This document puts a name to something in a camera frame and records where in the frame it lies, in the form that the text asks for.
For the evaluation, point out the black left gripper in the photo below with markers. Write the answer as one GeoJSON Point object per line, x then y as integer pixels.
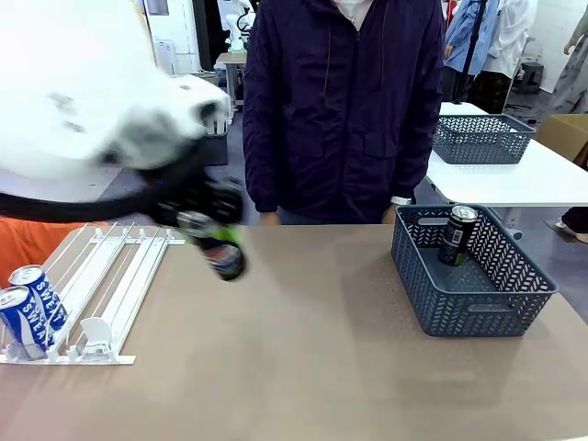
{"type": "Point", "coordinates": [202, 197]}

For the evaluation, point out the white side table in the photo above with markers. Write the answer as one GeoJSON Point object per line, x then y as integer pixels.
{"type": "Point", "coordinates": [505, 184]}

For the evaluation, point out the person's left hand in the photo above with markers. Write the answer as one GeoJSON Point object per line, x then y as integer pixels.
{"type": "Point", "coordinates": [390, 215]}

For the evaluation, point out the white wristwatch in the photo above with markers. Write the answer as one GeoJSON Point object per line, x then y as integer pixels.
{"type": "Point", "coordinates": [401, 200]}

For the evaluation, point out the mannequin in grey dress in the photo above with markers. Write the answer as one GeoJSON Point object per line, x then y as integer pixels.
{"type": "Point", "coordinates": [572, 78]}

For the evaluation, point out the hanging light blue shirt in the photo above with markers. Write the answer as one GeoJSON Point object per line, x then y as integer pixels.
{"type": "Point", "coordinates": [468, 37]}

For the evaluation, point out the brown cardboard box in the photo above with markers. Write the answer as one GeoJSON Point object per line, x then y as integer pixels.
{"type": "Point", "coordinates": [567, 133]}

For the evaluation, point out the person's right hand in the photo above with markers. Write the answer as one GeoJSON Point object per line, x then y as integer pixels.
{"type": "Point", "coordinates": [271, 219]}

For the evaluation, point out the background person's foot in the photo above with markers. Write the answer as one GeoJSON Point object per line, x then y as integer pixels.
{"type": "Point", "coordinates": [574, 225]}

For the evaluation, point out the grey plastic lattice basket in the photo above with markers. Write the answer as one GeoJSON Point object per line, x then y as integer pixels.
{"type": "Point", "coordinates": [464, 303]}
{"type": "Point", "coordinates": [482, 142]}

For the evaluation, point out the grey plastic storage bin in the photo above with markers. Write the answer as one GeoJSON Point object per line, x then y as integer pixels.
{"type": "Point", "coordinates": [218, 149]}

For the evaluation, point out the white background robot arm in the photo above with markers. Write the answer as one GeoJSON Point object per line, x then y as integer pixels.
{"type": "Point", "coordinates": [236, 27]}

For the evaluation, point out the orange cloth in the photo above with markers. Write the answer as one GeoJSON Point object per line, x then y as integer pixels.
{"type": "Point", "coordinates": [27, 243]}

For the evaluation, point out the black Pepsi can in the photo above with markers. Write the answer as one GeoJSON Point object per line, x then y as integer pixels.
{"type": "Point", "coordinates": [225, 263]}
{"type": "Point", "coordinates": [457, 239]}

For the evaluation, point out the hanging white garment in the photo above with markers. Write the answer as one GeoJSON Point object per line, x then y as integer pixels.
{"type": "Point", "coordinates": [510, 37]}

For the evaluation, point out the person in navy jacket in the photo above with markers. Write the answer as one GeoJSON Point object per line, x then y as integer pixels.
{"type": "Point", "coordinates": [340, 115]}

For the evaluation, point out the black garment stand pole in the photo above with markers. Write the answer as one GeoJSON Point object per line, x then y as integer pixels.
{"type": "Point", "coordinates": [473, 46]}

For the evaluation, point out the white air purifier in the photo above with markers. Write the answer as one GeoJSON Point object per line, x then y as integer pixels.
{"type": "Point", "coordinates": [165, 57]}

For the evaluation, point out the grey background workbench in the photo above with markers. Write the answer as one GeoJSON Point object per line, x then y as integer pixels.
{"type": "Point", "coordinates": [232, 69]}

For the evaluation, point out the black plastic stool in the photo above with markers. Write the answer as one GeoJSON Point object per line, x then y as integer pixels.
{"type": "Point", "coordinates": [528, 78]}

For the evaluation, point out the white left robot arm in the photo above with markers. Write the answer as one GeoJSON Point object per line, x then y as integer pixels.
{"type": "Point", "coordinates": [69, 92]}

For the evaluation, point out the white dispenser pusher paddle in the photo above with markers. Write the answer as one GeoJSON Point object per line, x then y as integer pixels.
{"type": "Point", "coordinates": [95, 335]}

